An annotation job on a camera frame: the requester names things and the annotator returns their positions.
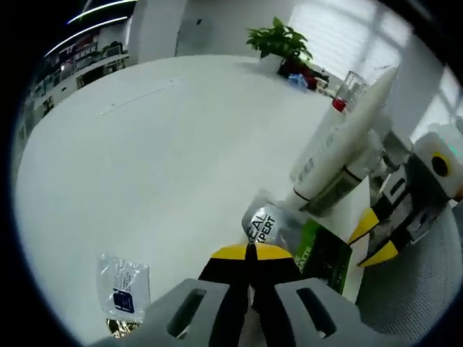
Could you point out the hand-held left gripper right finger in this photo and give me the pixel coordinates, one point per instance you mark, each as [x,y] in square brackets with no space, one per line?
[307,311]

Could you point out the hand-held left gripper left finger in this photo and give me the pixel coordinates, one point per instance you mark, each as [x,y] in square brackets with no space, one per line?
[195,311]

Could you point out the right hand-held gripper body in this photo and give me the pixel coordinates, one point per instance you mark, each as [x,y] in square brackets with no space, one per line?
[439,164]

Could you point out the white skincare tube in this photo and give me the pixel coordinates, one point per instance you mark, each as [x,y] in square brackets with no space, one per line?
[347,141]

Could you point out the clear skincare sachet blue square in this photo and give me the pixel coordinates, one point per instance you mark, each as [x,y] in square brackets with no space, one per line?
[124,285]

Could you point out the gold foil skincare sachet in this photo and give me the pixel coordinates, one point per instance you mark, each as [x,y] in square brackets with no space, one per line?
[121,327]

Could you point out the red collared skincare pump bottle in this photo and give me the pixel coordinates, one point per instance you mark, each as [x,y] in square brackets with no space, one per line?
[318,144]

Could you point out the grey green skincare sachet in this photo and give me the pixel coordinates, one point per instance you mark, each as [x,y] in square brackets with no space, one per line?
[282,224]

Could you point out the white mesh chair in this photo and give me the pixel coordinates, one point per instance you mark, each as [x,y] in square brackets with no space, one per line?
[408,296]

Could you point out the black bag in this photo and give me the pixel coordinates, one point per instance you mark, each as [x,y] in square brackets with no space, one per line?
[322,77]

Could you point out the blue plastic bag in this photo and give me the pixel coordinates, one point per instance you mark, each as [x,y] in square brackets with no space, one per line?
[297,80]

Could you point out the white window blind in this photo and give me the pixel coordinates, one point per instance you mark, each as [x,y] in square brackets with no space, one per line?
[343,36]

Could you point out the potted green plant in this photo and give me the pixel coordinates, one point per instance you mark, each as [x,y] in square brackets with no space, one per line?
[280,39]

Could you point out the white office counter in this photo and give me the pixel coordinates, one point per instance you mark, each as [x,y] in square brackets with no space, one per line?
[83,61]

